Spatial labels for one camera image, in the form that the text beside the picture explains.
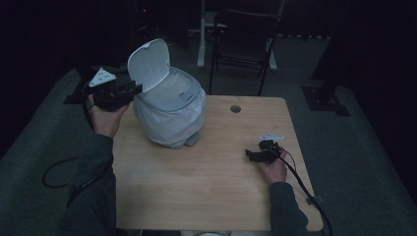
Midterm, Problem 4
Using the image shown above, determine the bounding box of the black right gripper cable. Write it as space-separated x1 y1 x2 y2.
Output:
262 143 333 236

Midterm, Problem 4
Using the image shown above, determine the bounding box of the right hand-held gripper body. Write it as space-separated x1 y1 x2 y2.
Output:
257 132 285 165

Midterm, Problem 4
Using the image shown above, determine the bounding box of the grey cable clip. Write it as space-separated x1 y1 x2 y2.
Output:
306 194 325 206

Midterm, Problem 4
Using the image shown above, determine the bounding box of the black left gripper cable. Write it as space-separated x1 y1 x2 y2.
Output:
41 80 114 209

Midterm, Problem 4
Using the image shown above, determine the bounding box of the person's left hand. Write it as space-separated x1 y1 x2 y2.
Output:
87 93 131 140

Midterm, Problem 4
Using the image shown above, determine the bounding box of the black folding chair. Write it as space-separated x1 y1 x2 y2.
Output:
208 9 280 97

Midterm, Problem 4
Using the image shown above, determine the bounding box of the black stand with base plate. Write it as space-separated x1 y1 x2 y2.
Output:
300 0 352 118

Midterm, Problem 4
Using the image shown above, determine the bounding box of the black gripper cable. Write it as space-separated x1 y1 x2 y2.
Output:
41 80 114 209
262 143 333 236

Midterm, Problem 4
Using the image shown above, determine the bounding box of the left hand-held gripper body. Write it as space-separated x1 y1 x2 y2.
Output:
86 67 140 112

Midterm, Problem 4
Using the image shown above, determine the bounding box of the white lidded trash bin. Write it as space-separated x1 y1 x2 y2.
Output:
127 37 209 150

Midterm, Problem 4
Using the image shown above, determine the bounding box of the person's right hand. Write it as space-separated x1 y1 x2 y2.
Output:
258 149 289 186

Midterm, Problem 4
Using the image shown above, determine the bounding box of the black flat base plate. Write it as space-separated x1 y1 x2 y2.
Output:
62 64 130 106

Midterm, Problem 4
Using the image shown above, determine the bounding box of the white plastic bin liner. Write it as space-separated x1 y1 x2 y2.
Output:
132 67 209 149

